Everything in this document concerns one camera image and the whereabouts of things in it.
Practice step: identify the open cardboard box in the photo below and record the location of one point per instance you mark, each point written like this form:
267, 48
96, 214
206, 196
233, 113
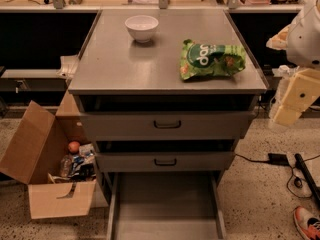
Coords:
35, 152

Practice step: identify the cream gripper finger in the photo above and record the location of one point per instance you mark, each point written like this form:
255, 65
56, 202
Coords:
278, 41
286, 116

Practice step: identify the black power adapter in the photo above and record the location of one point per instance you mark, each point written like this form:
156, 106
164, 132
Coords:
278, 159

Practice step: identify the white ceramic bowl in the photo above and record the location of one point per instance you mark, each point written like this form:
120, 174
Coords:
141, 27

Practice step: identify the middle grey drawer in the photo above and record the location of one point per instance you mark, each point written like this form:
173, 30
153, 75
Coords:
164, 161

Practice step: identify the red apple in box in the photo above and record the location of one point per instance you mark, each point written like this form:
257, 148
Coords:
73, 147

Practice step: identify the clear plastic bottle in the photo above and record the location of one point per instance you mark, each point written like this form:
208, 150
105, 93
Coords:
65, 166

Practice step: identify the top grey drawer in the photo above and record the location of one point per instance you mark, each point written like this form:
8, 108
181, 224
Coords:
133, 126

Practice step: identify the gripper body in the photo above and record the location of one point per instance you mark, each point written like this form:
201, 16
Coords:
305, 40

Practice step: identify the black bar on floor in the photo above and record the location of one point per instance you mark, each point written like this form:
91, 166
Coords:
315, 190

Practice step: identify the grey drawer cabinet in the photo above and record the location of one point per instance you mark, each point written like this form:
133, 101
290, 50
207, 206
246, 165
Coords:
119, 74

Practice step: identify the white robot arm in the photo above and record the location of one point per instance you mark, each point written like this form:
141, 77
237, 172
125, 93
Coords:
301, 42

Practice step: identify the bottom grey open drawer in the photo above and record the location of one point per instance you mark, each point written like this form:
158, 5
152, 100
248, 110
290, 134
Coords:
165, 206

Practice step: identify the green rice chip bag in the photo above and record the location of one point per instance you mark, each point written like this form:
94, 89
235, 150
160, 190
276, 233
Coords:
210, 60

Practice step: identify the orange white sneaker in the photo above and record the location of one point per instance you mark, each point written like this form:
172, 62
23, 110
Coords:
307, 224

